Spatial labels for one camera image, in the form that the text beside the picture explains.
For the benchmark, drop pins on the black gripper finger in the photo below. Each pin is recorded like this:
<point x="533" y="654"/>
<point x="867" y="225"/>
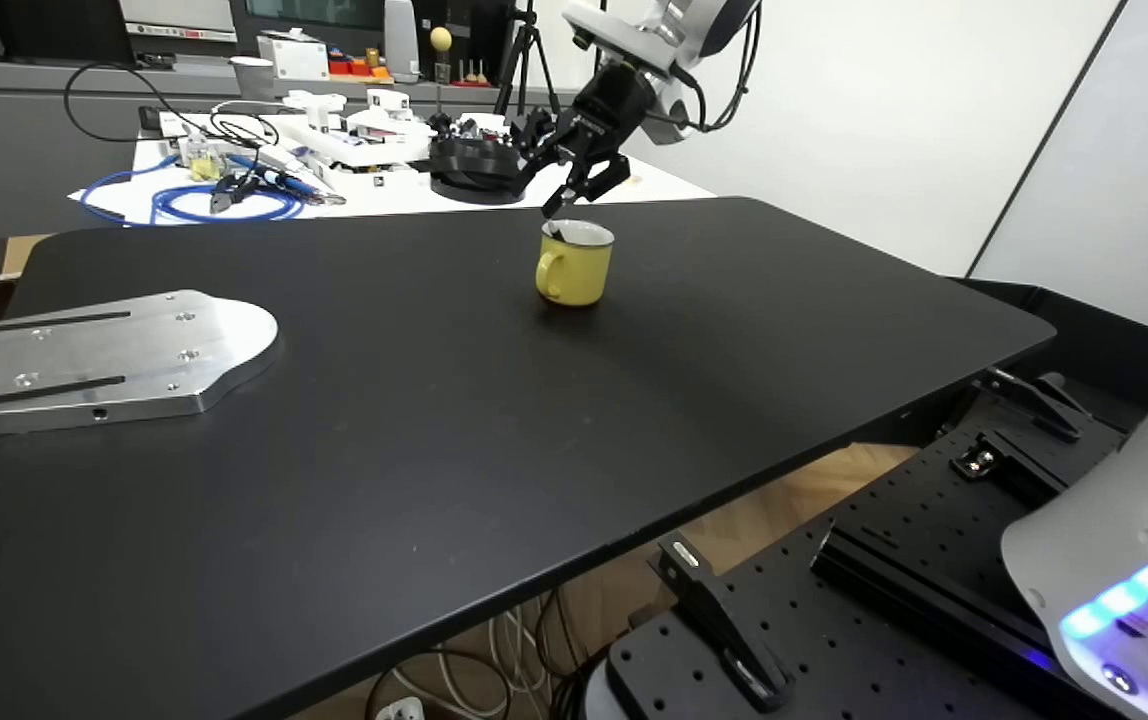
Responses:
<point x="556" y="163"/>
<point x="607" y="176"/>

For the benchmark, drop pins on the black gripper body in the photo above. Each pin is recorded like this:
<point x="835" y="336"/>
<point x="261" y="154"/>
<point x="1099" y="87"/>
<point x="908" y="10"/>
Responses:
<point x="613" y="112"/>

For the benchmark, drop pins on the yellow enamel cup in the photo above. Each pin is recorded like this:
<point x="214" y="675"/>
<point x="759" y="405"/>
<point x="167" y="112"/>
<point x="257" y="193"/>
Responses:
<point x="577" y="272"/>

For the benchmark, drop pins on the black tripod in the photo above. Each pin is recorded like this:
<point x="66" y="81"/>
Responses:
<point x="529" y="52"/>

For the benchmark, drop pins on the yellow ball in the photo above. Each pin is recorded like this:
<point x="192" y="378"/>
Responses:
<point x="440" y="41"/>

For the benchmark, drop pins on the white plastic device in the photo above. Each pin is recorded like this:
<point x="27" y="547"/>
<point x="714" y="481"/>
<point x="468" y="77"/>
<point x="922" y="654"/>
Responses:
<point x="359" y="143"/>

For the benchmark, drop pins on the red small items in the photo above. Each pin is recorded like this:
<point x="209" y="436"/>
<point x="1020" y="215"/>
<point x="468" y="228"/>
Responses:
<point x="363" y="66"/>

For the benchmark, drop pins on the dark framed monitor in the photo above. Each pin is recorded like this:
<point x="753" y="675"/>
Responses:
<point x="315" y="23"/>

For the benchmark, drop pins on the small white box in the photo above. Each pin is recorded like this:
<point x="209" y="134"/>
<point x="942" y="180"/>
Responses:
<point x="293" y="59"/>

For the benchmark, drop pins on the small yellow gadget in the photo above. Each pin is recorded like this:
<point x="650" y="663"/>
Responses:
<point x="204" y="166"/>

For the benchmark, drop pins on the monitor with bright screen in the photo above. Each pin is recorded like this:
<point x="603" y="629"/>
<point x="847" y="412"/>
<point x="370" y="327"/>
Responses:
<point x="178" y="18"/>

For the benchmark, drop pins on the black table clamp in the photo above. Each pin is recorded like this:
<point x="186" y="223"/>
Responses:
<point x="718" y="615"/>

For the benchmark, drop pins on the black perforated breadboard base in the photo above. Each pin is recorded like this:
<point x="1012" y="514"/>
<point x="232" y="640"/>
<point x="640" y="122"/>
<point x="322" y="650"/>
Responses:
<point x="925" y="503"/>

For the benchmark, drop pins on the black mounting clamp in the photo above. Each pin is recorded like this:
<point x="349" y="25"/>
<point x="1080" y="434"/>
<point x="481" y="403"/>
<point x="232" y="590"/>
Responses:
<point x="1026" y="440"/>

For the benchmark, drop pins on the silver metal mounting plate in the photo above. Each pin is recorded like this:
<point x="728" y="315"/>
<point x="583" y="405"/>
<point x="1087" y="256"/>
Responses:
<point x="92" y="353"/>

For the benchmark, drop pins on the black computer monitor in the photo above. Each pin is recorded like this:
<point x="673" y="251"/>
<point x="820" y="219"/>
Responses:
<point x="57" y="25"/>

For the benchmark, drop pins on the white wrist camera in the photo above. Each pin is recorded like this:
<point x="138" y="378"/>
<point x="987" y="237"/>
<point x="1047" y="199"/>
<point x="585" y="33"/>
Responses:
<point x="613" y="33"/>

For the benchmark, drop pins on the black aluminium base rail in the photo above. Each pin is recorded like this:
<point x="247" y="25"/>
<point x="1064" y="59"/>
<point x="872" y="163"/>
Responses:
<point x="919" y="603"/>

